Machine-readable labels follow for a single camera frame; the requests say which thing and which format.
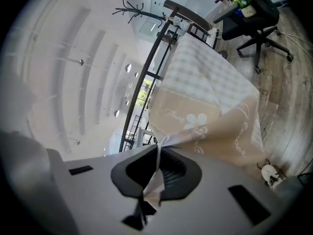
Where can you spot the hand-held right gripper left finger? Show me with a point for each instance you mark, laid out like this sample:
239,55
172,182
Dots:
127,180

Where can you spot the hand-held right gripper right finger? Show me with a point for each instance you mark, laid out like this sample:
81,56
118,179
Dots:
182,180

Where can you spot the beige checked floral tablecloth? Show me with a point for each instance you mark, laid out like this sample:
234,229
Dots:
195,94

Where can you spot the white shoe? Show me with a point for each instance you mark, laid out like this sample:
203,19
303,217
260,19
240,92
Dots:
269,175

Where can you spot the metal ceiling pendant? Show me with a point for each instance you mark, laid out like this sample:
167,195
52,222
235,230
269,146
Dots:
81,62

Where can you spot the dark wooden table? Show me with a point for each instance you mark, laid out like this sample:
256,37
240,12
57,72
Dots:
188,15

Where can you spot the black coat rack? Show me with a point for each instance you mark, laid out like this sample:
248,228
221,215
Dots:
137,10

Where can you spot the black office chair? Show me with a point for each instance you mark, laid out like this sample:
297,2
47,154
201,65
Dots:
252,21

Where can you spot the white pot with flowers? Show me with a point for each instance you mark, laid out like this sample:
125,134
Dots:
247,8

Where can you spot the black metal frame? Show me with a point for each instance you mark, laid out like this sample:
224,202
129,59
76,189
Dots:
144,77

